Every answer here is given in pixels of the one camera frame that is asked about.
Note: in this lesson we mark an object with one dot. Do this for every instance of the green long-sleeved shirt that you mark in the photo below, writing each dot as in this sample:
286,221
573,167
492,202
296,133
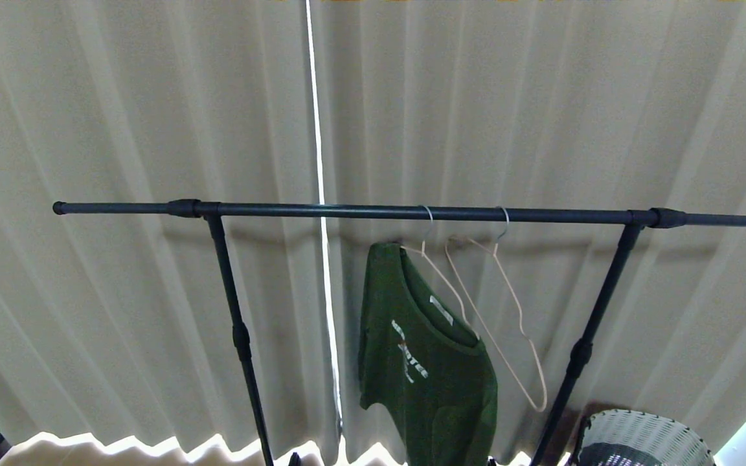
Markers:
425,401

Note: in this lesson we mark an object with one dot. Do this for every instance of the beige curtain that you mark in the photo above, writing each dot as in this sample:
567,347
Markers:
120,97

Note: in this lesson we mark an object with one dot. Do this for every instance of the pink clothes hanger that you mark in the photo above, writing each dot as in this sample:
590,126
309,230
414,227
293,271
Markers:
429,220
544,391

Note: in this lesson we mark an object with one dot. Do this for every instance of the black clothes rack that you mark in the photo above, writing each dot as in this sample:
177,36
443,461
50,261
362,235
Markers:
347,211

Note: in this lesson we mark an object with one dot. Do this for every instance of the white laundry basket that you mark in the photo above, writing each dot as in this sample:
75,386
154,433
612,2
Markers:
645,430

